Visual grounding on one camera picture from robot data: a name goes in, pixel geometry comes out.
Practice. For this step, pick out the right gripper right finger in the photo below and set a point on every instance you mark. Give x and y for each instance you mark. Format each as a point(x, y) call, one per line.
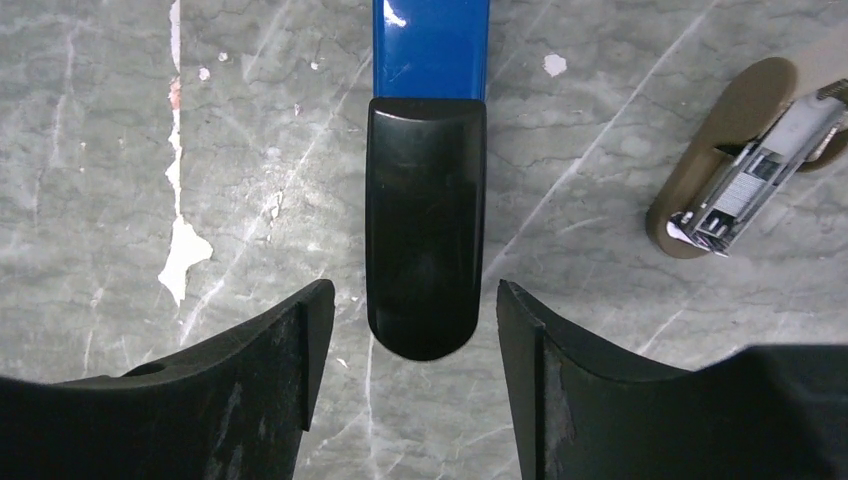
point(585, 408)

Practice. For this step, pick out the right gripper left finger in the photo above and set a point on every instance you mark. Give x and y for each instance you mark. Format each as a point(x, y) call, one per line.
point(234, 406)

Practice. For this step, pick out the beige small stapler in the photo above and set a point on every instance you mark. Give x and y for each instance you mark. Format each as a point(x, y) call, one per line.
point(780, 116)

